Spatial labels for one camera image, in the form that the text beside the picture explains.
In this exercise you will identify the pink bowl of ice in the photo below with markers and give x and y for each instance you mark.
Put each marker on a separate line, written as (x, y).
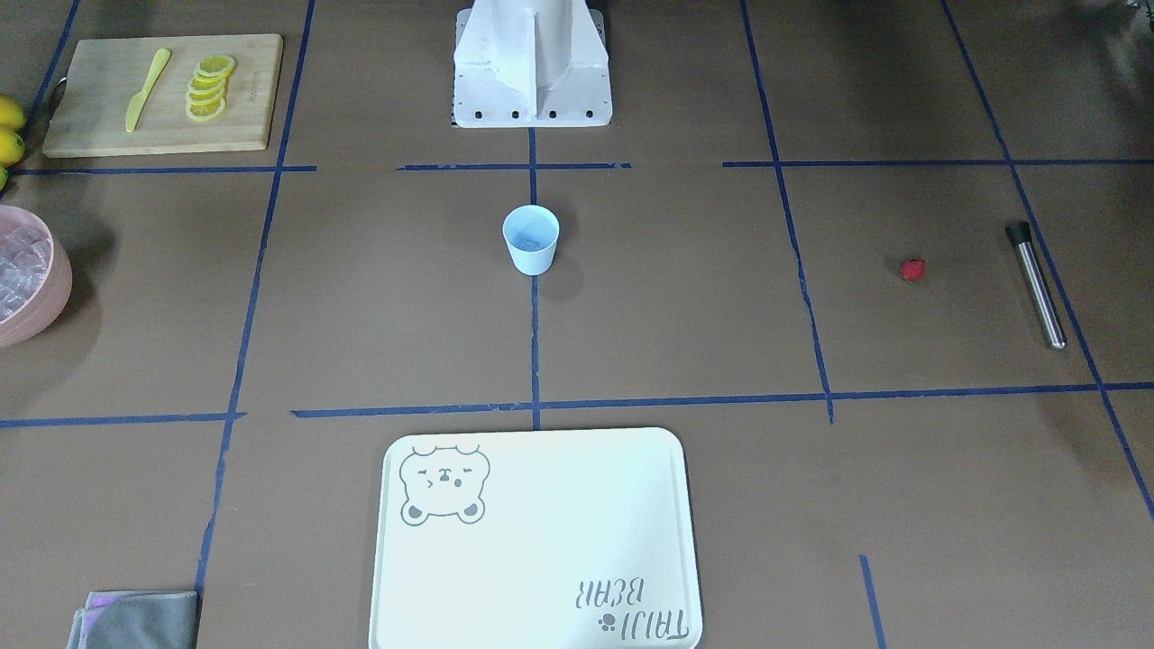
(37, 277)

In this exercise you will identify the cream bear serving tray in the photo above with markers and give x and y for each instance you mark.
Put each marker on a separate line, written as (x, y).
(536, 539)

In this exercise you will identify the red strawberry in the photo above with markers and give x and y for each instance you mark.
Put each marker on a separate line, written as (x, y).
(912, 270)

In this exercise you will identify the lemon slice stack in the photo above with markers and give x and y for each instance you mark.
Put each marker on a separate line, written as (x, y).
(207, 89)

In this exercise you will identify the steel muddler black tip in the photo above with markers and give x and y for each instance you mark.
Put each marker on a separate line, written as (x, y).
(1020, 237)

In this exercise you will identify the wooden cutting board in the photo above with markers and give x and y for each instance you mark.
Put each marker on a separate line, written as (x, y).
(104, 74)

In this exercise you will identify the yellow plastic knife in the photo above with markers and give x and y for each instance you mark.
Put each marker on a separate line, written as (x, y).
(139, 100)

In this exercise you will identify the grey folded cloth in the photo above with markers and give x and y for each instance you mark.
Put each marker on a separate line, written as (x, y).
(136, 619)

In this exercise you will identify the yellow lemon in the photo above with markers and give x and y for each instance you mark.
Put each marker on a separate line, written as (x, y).
(12, 147)
(12, 114)

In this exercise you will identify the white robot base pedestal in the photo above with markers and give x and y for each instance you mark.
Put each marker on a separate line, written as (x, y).
(530, 64)

